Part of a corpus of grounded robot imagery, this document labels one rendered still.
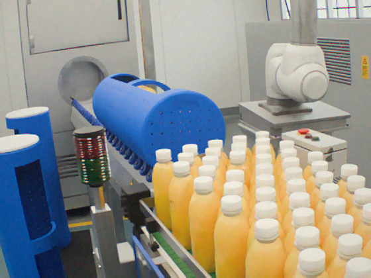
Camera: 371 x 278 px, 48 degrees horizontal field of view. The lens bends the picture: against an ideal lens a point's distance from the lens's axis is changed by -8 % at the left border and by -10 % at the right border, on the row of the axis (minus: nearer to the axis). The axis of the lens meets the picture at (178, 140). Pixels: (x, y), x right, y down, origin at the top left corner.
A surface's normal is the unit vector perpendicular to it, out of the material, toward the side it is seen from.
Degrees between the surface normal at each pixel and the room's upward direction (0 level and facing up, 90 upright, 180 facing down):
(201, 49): 90
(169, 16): 90
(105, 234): 90
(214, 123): 90
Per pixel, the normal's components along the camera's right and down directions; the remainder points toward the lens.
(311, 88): 0.14, 0.39
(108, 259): 0.35, 0.21
